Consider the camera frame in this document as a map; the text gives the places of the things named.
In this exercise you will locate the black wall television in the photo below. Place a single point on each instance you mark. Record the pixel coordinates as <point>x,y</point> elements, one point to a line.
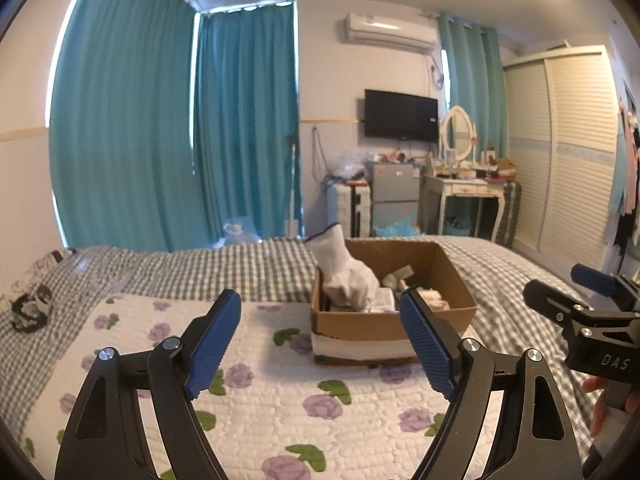
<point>400,115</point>

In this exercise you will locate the clear plastic bag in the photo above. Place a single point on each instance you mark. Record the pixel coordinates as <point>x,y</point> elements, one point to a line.
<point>350,165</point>

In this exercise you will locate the small silver fridge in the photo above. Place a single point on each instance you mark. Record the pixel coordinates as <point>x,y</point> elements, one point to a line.
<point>392,185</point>

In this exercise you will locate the cream louvred wardrobe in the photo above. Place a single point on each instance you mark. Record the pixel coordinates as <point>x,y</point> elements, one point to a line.
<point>565,170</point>

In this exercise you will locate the blue plastic basket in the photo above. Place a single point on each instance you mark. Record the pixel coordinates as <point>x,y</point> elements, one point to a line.
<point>457,227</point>

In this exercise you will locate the cardboard box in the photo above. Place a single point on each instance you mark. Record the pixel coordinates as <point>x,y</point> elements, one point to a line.
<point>360,325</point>

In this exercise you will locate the beige sock bundle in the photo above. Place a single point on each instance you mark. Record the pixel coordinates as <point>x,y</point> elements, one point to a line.
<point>400,276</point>

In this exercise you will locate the oval vanity mirror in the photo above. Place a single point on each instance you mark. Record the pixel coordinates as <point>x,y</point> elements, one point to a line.
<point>457,132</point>

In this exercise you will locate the black and white plush toy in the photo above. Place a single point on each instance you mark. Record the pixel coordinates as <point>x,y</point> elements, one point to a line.
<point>31,307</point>

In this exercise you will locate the dark suitcase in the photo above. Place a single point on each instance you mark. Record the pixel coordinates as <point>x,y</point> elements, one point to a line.
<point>511,215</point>

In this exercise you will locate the hanging clothes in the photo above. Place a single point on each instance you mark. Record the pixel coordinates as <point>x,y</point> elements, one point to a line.
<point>627,175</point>

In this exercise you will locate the white sock with blue rim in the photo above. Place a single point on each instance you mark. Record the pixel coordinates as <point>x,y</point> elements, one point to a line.
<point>340,270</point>

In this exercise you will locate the clear water jug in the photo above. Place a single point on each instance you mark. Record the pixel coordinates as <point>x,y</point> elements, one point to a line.
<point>240,232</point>

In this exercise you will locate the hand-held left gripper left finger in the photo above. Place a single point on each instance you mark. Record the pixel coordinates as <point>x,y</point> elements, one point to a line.
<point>215,345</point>

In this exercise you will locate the cream sock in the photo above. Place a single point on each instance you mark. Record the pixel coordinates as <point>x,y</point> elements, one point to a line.
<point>432,297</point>

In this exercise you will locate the patterned pillow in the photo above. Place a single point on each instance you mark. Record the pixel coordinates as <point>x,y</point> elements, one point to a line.
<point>30,270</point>

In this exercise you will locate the white dressing table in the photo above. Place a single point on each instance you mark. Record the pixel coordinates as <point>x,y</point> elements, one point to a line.
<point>462,189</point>

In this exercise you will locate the wide teal curtain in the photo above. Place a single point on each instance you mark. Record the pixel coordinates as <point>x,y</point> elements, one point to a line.
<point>125,110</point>

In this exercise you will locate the white air conditioner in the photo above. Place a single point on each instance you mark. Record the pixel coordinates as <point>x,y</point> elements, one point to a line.
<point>387,30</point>

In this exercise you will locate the brown box on dresser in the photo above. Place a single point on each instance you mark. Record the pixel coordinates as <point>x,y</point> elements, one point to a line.
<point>502,167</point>

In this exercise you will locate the person's right hand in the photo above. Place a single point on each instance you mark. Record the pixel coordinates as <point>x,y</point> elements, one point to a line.
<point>597,405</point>

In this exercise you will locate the blue plastic bag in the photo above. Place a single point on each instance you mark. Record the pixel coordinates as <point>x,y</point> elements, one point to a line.
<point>395,227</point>

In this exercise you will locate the narrow teal curtain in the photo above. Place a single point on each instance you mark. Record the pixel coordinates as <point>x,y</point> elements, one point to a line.
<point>245,120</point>

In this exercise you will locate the white suitcase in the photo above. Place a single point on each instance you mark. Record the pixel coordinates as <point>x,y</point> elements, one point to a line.
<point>347,207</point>

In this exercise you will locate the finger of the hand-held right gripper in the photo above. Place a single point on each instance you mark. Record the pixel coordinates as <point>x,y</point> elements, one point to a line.
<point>595,279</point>
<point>550,300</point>

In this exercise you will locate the floral quilted mat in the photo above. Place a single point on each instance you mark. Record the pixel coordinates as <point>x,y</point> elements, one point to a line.
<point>260,410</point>

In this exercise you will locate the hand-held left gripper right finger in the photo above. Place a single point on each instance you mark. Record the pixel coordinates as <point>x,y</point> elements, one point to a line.
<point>427,345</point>

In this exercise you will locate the light teal curtain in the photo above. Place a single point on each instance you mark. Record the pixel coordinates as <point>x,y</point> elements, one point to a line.
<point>472,75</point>

